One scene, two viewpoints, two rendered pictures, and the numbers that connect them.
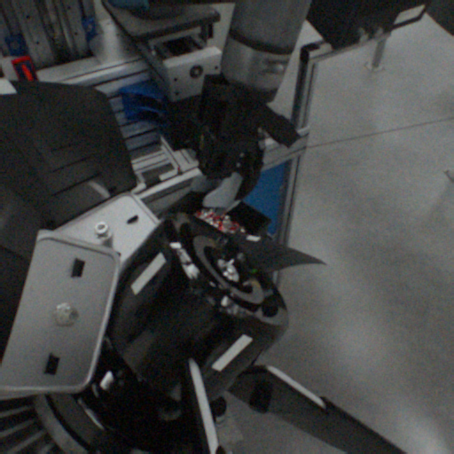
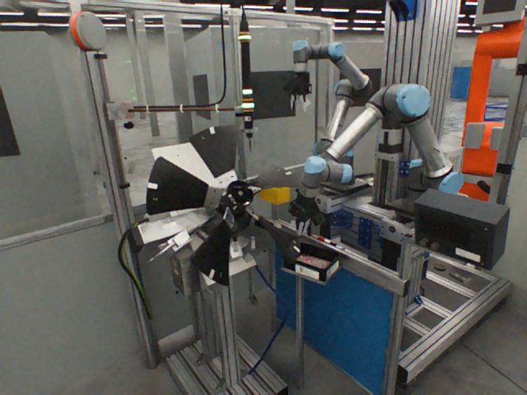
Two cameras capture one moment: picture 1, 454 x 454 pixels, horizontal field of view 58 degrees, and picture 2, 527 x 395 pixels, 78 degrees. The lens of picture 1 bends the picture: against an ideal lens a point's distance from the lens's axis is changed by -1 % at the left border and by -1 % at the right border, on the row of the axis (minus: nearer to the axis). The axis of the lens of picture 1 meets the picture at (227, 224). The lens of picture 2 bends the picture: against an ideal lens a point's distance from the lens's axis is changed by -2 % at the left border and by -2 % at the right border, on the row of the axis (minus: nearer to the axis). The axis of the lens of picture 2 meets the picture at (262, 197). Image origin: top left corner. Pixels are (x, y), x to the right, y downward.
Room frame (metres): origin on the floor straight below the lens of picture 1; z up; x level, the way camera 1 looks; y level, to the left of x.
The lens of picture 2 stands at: (0.14, -1.27, 1.66)
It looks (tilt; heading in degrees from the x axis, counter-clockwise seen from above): 20 degrees down; 85
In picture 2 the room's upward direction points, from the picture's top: 2 degrees counter-clockwise
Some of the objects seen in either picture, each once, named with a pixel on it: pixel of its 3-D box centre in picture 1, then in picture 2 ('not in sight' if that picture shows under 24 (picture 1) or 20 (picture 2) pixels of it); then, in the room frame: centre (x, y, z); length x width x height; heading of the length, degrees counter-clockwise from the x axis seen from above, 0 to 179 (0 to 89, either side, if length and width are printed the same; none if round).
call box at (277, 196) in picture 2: not in sight; (274, 193); (0.37, 0.53, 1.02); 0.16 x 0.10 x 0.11; 122
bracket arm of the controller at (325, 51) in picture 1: (348, 41); (433, 248); (0.86, -0.26, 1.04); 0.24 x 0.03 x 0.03; 122
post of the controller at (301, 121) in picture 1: (304, 89); (405, 257); (0.80, -0.17, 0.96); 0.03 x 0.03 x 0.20; 32
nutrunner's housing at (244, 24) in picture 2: not in sight; (246, 78); (0.22, 0.09, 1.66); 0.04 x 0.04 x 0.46
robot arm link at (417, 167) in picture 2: not in sight; (422, 172); (1.04, 0.16, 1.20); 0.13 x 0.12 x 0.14; 98
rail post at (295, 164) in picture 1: (279, 243); (391, 364); (0.80, -0.17, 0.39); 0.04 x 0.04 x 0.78; 32
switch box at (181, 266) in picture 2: not in sight; (184, 270); (-0.15, 0.26, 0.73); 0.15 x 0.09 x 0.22; 122
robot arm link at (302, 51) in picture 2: not in sight; (300, 52); (0.54, 0.58, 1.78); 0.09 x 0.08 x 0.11; 34
